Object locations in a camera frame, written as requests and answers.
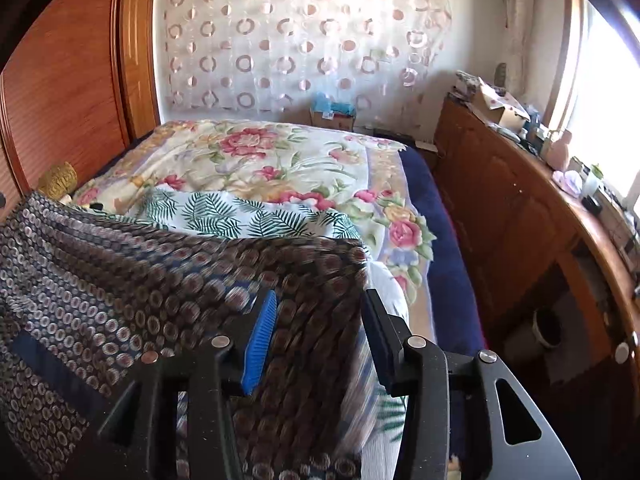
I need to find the circle-patterned sheer curtain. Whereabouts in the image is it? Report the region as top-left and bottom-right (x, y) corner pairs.
(154, 0), (452, 122)

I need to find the cardboard box on cabinet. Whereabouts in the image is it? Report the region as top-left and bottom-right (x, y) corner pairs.
(471, 78), (530, 133)

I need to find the long wooden sideboard cabinet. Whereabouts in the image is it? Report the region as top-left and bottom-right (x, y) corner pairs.
(435, 94), (639, 378)

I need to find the golden brown patterned pillow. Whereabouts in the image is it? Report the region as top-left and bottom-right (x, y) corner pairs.
(36, 162), (78, 200)

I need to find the floral pink quilt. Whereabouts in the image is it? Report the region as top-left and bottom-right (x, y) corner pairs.
(73, 120), (436, 338)

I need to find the navy blue mattress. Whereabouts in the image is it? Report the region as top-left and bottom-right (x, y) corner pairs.
(400, 148), (486, 356)

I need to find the palm leaf bed sheet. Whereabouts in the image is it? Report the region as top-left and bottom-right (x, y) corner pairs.
(89, 186), (411, 480)

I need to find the wooden louvered wardrobe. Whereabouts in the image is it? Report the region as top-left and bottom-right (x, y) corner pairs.
(1, 0), (160, 214)

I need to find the pink bottle on cabinet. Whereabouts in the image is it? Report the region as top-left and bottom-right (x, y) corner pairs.
(546, 130), (573, 171)

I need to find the window with wooden frame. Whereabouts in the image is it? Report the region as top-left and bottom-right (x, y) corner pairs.
(550, 0), (639, 208)

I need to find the navy circle-patterned garment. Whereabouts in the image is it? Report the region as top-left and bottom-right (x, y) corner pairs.
(1, 194), (375, 479)

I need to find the box with blue cloth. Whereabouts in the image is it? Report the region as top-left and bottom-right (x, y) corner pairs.
(309, 92), (356, 131)

